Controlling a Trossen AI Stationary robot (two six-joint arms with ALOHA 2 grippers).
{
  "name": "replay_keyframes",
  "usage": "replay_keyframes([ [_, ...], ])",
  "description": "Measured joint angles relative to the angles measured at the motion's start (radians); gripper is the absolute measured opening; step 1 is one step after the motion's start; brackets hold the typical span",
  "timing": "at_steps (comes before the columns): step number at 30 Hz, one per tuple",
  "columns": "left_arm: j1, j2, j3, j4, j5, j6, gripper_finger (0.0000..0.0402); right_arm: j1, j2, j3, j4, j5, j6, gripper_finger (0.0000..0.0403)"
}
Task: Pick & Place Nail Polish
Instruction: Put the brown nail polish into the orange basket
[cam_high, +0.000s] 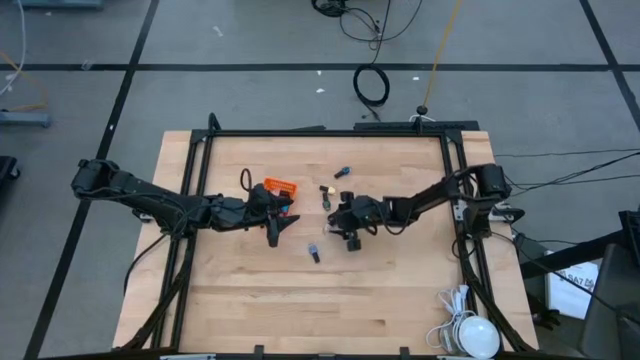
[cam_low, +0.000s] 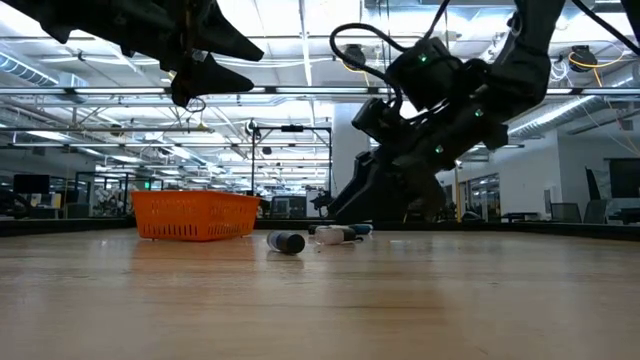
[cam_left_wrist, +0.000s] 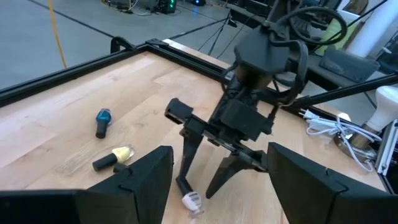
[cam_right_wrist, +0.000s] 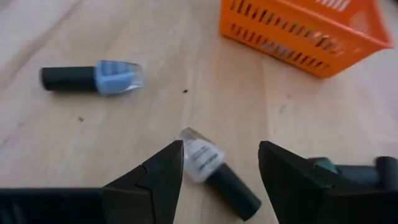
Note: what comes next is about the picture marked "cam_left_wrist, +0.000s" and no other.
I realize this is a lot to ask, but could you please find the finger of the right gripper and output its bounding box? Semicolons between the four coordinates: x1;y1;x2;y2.
175;129;205;196
205;155;254;200

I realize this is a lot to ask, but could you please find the white nail polish bottle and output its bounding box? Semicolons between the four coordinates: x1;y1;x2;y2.
181;191;205;218

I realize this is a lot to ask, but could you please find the white bulb table lamp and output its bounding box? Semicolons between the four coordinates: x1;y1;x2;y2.
334;85;398;162

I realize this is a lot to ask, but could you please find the yellow nail polish bottle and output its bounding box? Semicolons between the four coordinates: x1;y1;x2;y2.
91;145;136;172

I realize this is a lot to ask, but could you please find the black table frame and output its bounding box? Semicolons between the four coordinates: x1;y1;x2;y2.
0;36;398;125

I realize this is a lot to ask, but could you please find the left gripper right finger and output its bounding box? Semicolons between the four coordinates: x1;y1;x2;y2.
267;142;398;224

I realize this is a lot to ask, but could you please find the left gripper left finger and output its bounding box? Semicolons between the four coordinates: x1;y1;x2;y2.
0;145;174;224

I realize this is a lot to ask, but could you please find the yellow hanging cable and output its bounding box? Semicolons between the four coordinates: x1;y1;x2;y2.
46;0;68;68

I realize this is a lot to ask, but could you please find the teal nail polish bottle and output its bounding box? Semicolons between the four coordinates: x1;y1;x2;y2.
95;108;113;139

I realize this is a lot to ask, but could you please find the black computer with green light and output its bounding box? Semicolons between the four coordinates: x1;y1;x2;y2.
157;0;178;15

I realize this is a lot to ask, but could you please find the black chair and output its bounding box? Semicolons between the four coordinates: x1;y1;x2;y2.
318;45;381;83

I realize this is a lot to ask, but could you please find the black floor cable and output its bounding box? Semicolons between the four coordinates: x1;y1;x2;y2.
197;12;249;60

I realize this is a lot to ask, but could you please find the white power cable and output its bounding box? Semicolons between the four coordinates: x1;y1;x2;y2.
300;108;383;174

